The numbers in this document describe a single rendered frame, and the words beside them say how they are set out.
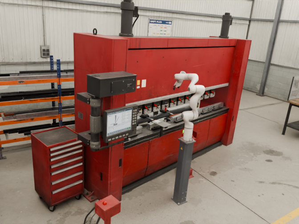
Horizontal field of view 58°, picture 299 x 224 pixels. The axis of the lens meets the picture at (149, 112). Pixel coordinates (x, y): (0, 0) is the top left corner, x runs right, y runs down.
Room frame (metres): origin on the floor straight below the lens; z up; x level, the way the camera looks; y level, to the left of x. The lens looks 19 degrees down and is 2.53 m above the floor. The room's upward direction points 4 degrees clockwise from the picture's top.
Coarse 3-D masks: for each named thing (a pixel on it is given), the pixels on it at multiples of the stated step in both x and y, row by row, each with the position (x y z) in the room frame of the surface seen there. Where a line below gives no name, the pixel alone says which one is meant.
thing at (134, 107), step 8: (136, 104) 2.95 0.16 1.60; (104, 112) 2.65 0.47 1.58; (136, 112) 2.93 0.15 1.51; (104, 120) 2.65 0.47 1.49; (136, 120) 2.94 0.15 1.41; (104, 128) 2.65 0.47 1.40; (136, 128) 2.94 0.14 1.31; (104, 136) 2.64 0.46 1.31; (112, 136) 2.69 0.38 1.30; (120, 136) 2.77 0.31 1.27
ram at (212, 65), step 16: (160, 48) 4.08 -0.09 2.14; (176, 48) 4.28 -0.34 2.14; (192, 48) 4.57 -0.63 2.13; (208, 48) 4.92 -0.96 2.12; (224, 48) 5.32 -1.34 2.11; (128, 64) 3.58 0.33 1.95; (144, 64) 3.79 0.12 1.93; (160, 64) 4.03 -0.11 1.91; (176, 64) 4.30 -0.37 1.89; (192, 64) 4.61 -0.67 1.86; (208, 64) 4.97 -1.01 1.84; (224, 64) 5.39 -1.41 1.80; (160, 80) 4.05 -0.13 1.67; (176, 80) 4.34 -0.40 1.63; (208, 80) 5.03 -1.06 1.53; (224, 80) 5.46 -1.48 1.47; (128, 96) 3.60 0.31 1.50; (144, 96) 3.82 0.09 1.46; (160, 96) 4.08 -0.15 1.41; (176, 96) 4.37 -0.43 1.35
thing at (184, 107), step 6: (168, 108) 4.81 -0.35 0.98; (174, 108) 4.84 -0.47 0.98; (180, 108) 4.93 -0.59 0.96; (186, 108) 5.08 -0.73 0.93; (150, 114) 4.40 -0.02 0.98; (162, 114) 4.57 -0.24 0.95; (168, 114) 4.69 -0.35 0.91; (138, 120) 4.14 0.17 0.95; (144, 120) 4.24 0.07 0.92; (150, 120) 4.36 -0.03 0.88
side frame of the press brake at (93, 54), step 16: (80, 32) 3.77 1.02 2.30; (80, 48) 3.59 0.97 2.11; (96, 48) 3.33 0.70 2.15; (112, 48) 3.12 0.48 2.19; (128, 48) 3.30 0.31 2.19; (80, 64) 3.59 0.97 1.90; (96, 64) 3.33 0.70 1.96; (112, 64) 3.13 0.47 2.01; (80, 80) 3.59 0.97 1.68; (112, 96) 3.14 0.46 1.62; (80, 112) 3.60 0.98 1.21; (80, 128) 3.60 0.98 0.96; (96, 160) 3.31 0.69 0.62; (112, 160) 3.16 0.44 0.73; (96, 176) 3.31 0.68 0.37; (112, 176) 3.16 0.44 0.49; (96, 192) 3.31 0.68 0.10; (112, 192) 3.17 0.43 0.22
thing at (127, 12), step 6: (126, 0) 3.67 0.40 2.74; (126, 6) 3.63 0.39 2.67; (132, 6) 3.66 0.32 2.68; (126, 12) 3.64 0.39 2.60; (132, 12) 3.69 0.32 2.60; (126, 18) 3.64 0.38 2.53; (132, 18) 3.69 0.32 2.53; (126, 24) 3.64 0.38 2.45; (132, 24) 3.71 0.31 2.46; (126, 30) 3.64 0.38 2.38; (132, 30) 3.97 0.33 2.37; (126, 36) 3.62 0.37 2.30; (132, 36) 3.67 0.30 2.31
